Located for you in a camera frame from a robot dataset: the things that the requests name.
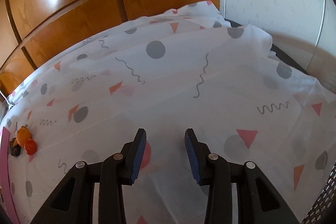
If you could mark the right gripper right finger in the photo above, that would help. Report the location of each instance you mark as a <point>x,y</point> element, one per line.
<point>197,153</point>

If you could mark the pink-edged shallow tray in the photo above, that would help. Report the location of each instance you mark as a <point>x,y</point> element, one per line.
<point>5,182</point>

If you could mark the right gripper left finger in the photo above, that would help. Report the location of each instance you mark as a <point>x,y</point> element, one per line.
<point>133,154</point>

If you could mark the perforated black metal bin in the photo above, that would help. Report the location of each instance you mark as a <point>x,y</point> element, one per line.
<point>324,209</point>

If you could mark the dark brown dried fruit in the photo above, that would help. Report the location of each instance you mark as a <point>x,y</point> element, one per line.
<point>14,148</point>

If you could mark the small red tomato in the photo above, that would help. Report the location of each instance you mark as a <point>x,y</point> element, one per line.
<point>30,147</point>

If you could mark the white patterned tablecloth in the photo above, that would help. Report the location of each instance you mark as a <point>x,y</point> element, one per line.
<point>185,68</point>

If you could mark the orange mandarin with stem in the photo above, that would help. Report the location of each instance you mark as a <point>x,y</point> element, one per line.
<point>23,135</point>

